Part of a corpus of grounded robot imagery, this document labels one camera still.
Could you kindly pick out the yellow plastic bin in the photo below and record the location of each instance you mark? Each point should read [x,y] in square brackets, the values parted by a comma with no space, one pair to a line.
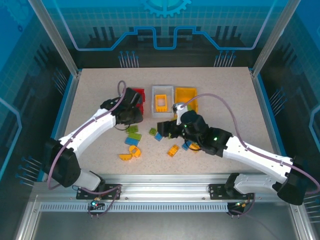
[185,93]

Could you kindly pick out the aluminium frame post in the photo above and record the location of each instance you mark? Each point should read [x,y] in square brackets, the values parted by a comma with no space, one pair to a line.
[276,37]
[53,37]

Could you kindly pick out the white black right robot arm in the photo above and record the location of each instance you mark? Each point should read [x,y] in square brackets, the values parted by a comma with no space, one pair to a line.
[257,155]

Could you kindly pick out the yellow round lego piece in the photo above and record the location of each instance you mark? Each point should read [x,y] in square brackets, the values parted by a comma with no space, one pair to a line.
[138,153]

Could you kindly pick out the aluminium frame bar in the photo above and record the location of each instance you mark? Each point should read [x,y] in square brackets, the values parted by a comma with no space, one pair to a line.
[300,220]
[27,220]

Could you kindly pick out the yellow lego brick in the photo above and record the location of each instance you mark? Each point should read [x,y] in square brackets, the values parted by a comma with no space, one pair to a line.
[173,150]
[193,145]

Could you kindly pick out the yellow lego window frame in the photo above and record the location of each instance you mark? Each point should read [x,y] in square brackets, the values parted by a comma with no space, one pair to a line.
[161,109]

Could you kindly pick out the aluminium mounting rail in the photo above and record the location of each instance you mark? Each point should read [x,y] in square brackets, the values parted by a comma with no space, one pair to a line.
[162,185]

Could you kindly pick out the red plastic bin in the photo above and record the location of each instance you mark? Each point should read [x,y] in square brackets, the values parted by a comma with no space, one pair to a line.
[141,91]

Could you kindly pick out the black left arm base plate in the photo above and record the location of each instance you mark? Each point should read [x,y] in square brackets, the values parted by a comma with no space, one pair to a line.
[111,191]

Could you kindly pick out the white plastic bin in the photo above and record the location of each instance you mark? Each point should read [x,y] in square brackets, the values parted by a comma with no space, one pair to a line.
[162,115]

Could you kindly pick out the small led connector board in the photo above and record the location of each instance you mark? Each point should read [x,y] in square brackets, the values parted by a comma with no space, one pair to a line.
[241,204]
[95,203]

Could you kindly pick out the small green lego brick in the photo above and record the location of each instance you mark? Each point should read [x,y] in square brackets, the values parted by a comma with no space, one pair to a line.
[171,135]
[152,131]

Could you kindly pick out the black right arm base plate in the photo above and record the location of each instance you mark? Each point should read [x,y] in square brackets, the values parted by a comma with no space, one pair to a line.
[217,191]

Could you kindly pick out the blue lego brick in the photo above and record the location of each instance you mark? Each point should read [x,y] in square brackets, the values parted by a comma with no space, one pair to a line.
[131,141]
[185,147]
[158,137]

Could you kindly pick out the yellow half-round lego piece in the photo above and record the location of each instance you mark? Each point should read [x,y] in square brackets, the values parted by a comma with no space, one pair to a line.
[124,157]

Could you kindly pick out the blue aluminium table side rail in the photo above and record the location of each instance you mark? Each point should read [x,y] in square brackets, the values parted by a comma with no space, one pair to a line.
[271,125]
[63,120]

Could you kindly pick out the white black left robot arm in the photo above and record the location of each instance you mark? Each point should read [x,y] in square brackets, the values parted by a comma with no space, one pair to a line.
[92,127]

